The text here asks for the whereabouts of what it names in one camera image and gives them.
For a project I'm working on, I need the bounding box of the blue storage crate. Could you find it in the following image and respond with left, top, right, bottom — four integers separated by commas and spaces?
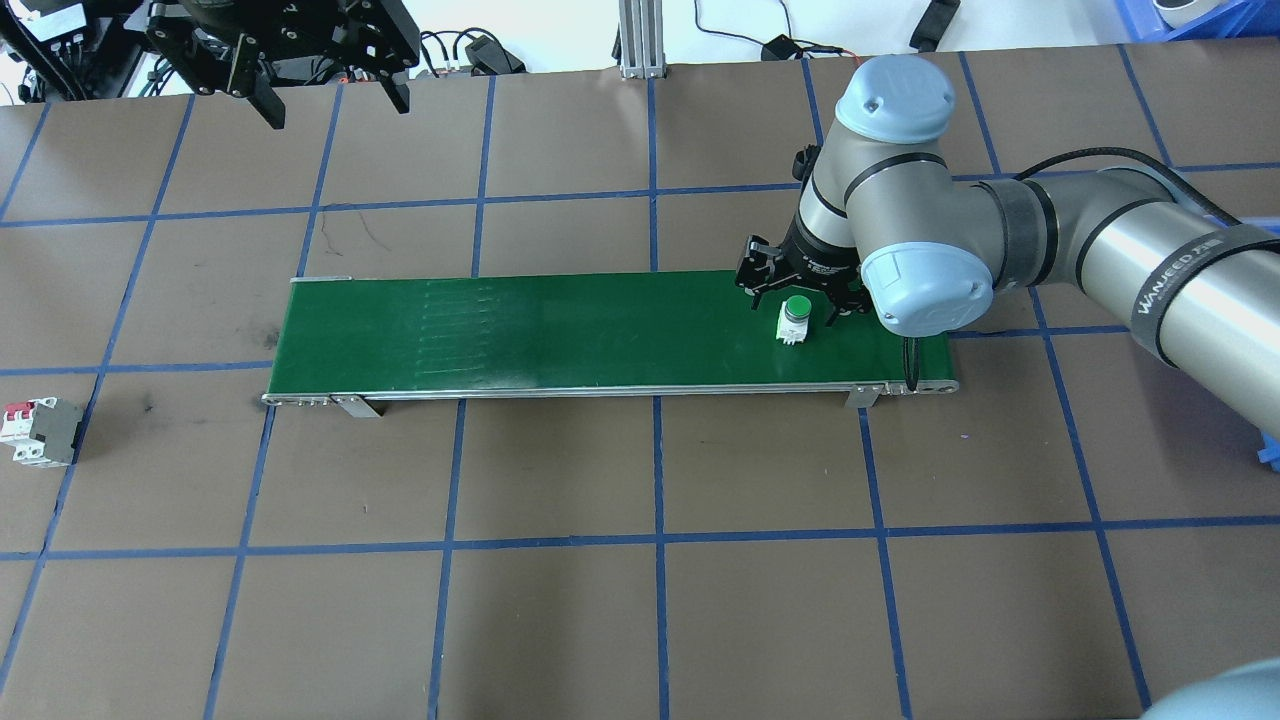
1118, 0, 1280, 43

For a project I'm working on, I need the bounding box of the black plug adapter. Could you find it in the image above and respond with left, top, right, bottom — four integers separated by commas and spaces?
463, 35, 527, 76

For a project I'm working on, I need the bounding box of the green push button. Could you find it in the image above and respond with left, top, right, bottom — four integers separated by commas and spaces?
776, 295, 814, 348

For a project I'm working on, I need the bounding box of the aluminium profile post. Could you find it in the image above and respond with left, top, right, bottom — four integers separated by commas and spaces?
617, 0, 668, 80

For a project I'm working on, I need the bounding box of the black printed velcro strap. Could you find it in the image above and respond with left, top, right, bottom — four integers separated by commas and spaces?
1130, 225, 1263, 366

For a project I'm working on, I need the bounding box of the white red circuit breaker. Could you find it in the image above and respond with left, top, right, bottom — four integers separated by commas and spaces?
0, 397, 87, 468

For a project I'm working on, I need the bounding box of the black device with white label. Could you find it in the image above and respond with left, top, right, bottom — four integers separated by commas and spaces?
0, 0, 151, 101

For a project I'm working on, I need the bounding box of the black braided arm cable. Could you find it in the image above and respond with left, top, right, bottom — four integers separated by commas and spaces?
900, 148, 1251, 393

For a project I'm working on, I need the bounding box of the green conveyor belt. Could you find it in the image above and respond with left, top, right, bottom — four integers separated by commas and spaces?
262, 265, 961, 419

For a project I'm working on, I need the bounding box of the large black power adapter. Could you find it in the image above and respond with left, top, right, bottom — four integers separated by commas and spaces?
262, 50, 346, 87

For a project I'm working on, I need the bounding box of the black plastic bracket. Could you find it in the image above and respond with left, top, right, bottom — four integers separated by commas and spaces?
908, 0, 963, 53

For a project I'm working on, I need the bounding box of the plain black velcro strap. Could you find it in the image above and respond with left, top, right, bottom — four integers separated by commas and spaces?
1000, 178, 1063, 289

